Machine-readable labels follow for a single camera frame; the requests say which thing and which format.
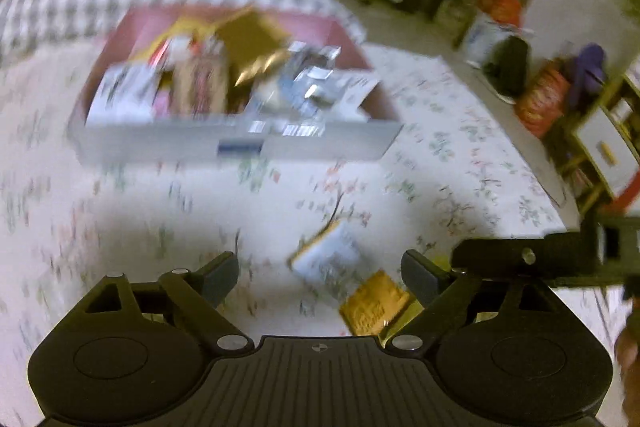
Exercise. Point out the pink snack packet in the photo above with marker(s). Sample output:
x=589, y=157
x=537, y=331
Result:
x=161, y=102

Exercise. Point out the crumpled yellow snack packet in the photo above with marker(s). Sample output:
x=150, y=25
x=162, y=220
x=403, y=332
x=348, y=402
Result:
x=165, y=38

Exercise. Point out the orange snack bag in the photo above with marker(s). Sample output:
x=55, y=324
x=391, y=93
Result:
x=542, y=102

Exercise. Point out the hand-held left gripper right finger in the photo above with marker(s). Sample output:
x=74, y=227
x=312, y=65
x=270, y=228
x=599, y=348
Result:
x=417, y=274

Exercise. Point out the white serrated-edge packet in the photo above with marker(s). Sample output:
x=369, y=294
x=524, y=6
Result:
x=357, y=94

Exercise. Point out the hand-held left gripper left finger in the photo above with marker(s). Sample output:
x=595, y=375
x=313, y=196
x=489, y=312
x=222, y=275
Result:
x=222, y=277

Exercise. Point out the silver blue snack packet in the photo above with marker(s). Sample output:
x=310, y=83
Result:
x=300, y=82

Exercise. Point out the brown striped snack packet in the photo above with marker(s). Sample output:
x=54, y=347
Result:
x=200, y=77

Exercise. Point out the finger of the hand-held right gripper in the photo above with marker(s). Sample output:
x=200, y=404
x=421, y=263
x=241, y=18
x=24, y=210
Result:
x=525, y=254

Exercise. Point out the orange white bag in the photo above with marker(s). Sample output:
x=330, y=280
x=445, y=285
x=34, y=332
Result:
x=492, y=24

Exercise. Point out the silver box pink inside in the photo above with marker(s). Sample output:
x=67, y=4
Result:
x=150, y=142

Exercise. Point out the white drawer cabinet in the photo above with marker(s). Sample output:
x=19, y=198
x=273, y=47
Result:
x=605, y=147

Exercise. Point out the gold foil packet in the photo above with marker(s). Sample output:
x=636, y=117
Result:
x=255, y=42

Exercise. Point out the white packet black print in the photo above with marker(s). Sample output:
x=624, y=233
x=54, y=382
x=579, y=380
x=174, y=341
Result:
x=125, y=94

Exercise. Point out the gold snack packet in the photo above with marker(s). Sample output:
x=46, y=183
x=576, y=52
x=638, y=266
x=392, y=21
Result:
x=372, y=307

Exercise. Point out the white packet yellow edge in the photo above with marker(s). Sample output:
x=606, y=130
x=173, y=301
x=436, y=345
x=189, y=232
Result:
x=330, y=254

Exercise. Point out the black bin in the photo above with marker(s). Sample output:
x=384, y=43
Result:
x=510, y=64

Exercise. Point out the purple cloth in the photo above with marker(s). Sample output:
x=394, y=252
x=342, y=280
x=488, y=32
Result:
x=587, y=72

